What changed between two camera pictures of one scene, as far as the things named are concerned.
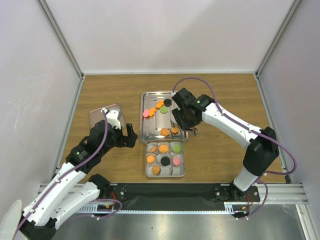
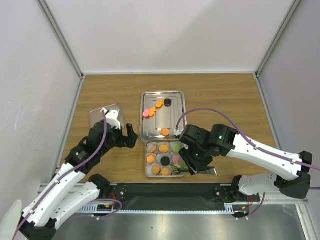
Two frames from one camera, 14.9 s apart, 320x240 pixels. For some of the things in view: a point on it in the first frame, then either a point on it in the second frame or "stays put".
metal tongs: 186,133 -> 211,170
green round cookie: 177,149 stays put
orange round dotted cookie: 163,148 stays put
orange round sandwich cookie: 153,149 stays put
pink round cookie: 176,161 stays put
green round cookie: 163,109 -> 175,168
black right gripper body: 184,120 -> 195,158
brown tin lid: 97,115 stays put
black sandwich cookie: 165,161 stays put
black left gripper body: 117,139 stays put
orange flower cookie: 150,159 stays put
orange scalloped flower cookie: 175,130 -> 165,171
